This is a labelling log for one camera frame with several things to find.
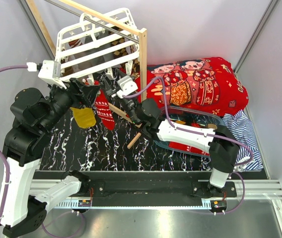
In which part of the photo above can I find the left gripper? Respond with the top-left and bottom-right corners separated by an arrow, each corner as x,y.
41,76 -> 102,131

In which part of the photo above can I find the red patterned sock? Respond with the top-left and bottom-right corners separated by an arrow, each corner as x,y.
168,142 -> 209,156
94,90 -> 115,130

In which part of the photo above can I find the yellow sock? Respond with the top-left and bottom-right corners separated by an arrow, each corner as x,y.
70,107 -> 96,129

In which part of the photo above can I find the white plastic clip hanger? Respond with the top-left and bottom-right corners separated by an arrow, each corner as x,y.
54,7 -> 140,84

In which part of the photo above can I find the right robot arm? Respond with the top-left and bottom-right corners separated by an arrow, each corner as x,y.
104,68 -> 239,198

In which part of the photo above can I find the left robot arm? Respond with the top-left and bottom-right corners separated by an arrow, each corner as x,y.
0,79 -> 100,238

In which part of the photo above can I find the brown argyle sock hanging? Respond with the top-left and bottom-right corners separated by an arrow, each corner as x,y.
110,37 -> 140,75

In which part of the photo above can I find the grey sock hanging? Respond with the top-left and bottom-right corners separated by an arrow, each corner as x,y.
75,31 -> 114,70

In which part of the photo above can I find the metal rack rod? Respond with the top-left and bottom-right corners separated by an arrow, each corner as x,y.
45,0 -> 139,44

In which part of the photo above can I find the clear plastic basket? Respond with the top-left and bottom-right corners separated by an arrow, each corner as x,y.
155,106 -> 225,158

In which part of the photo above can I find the argyle sock in basket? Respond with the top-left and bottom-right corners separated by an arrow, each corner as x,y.
176,120 -> 201,127

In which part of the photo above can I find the red cartoon print blanket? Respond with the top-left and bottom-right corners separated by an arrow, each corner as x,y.
146,57 -> 249,117

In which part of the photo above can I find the blue striped shirt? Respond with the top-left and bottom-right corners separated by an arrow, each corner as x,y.
222,110 -> 263,172

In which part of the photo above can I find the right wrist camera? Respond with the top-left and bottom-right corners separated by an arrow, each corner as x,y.
116,75 -> 138,99

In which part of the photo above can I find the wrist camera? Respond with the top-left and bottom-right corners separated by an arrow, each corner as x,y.
26,60 -> 67,89
116,75 -> 138,99

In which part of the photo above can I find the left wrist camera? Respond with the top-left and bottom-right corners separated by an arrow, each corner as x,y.
26,60 -> 67,89

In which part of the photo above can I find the wooden drying rack frame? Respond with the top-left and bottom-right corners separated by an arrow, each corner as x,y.
26,0 -> 148,149

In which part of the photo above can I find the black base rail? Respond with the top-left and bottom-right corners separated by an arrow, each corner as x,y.
41,170 -> 246,208

